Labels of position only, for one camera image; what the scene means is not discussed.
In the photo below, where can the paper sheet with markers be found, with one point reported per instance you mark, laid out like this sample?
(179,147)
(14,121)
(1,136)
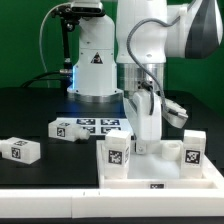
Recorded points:
(100,126)

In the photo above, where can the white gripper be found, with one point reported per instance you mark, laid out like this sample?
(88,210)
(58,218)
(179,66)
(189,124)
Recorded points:
(143,112)

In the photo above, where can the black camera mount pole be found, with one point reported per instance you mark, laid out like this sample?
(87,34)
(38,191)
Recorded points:
(68,20)

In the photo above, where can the grey rear camera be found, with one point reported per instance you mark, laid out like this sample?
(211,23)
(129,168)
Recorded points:
(88,8)

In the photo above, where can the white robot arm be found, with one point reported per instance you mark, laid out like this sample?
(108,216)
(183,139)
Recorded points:
(137,43)

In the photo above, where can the white square tabletop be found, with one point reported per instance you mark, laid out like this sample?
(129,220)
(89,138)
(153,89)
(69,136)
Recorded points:
(152,171)

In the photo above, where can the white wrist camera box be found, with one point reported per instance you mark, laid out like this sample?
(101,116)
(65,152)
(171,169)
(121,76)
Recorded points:
(175,114)

